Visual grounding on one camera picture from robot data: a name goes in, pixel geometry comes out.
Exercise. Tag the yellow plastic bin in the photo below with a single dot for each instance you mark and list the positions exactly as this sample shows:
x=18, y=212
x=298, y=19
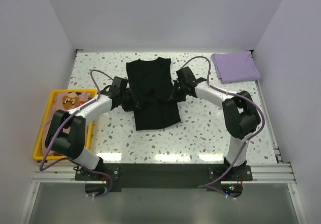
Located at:
x=38, y=155

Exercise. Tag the pink printed t-shirt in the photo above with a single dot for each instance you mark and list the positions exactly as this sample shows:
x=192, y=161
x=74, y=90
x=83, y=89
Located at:
x=63, y=101

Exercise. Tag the black t-shirt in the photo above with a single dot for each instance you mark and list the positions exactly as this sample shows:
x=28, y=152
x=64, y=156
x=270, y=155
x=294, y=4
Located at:
x=151, y=85

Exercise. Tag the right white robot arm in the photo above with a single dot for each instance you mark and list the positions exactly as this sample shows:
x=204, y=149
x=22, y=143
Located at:
x=243, y=118

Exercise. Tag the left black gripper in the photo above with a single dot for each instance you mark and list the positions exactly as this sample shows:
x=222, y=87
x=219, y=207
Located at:
x=133, y=104

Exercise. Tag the aluminium extrusion rail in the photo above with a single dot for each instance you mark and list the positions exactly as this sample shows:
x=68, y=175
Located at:
x=257, y=173

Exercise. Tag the folded purple t-shirt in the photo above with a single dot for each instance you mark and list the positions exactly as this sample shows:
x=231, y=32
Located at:
x=235, y=67

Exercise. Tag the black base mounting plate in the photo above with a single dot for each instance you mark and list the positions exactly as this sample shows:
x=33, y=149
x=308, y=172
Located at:
x=172, y=176

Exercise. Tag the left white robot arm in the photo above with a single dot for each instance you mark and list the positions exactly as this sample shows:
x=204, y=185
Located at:
x=68, y=129

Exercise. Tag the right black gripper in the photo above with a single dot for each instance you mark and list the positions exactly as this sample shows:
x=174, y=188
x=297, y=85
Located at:
x=175, y=97

